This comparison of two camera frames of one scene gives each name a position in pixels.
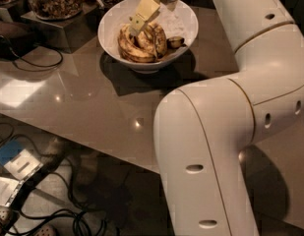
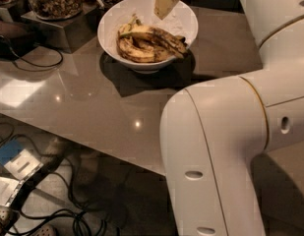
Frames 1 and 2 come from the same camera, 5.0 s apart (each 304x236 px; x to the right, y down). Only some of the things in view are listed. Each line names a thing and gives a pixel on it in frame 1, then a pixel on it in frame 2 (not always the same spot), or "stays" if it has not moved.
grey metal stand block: (66, 34) stays
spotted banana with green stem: (159, 37) to (171, 41)
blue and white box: (14, 157) stays
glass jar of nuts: (56, 1) stays
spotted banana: (145, 43) to (130, 27)
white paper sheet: (3, 189) stays
